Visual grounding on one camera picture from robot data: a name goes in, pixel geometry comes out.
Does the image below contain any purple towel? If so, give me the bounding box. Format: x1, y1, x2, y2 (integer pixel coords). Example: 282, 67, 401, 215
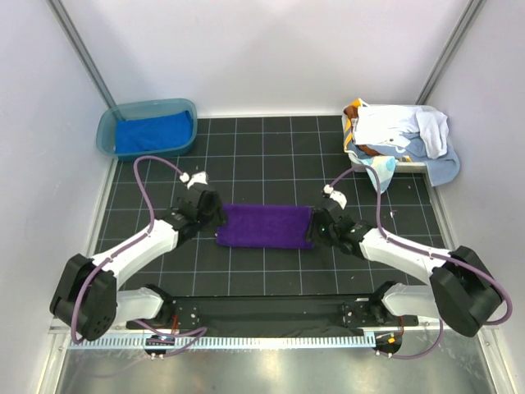
217, 204, 313, 250

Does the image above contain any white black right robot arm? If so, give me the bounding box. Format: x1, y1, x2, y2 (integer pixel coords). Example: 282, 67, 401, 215
307, 198, 503, 337

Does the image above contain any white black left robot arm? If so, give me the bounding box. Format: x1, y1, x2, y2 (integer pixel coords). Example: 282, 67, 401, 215
49, 183, 226, 341

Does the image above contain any white laundry basket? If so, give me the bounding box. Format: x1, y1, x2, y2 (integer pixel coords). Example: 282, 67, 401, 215
342, 99, 460, 185

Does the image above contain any black grid cutting mat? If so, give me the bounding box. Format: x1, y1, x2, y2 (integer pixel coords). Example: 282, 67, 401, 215
94, 116, 450, 296

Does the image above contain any white towel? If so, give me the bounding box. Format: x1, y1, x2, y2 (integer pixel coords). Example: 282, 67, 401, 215
354, 105, 449, 159

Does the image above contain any teal transparent plastic bin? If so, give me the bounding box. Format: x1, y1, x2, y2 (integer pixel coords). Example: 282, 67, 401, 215
96, 98, 198, 161

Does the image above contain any light blue towel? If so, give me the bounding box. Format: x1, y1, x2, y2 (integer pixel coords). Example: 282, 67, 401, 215
394, 138, 460, 187

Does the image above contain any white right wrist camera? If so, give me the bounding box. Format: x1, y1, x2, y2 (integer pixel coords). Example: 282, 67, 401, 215
322, 184, 347, 209

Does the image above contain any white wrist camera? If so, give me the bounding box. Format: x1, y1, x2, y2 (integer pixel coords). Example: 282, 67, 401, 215
179, 172, 208, 189
322, 184, 347, 209

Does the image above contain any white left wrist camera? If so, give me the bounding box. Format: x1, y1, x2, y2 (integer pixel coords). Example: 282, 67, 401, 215
179, 172, 208, 189

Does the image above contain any aluminium frame rail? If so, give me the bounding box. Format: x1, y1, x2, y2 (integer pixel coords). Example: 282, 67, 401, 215
104, 316, 436, 335

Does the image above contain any slotted cable duct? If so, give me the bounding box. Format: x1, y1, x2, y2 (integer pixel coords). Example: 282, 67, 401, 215
67, 332, 376, 351

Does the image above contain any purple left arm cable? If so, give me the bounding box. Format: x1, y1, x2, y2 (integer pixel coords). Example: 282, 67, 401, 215
70, 155, 208, 358

